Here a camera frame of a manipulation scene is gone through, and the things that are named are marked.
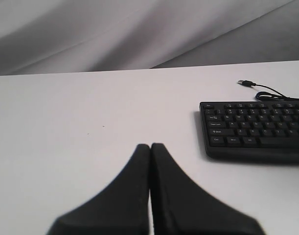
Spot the black USB cable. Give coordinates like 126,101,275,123
237,79,299,101

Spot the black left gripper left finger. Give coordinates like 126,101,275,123
48,144,150,235

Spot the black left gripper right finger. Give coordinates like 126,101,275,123
150,143,264,235

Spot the grey fabric backdrop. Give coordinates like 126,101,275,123
0,0,299,75

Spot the black Acer computer keyboard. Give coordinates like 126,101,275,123
199,101,299,164

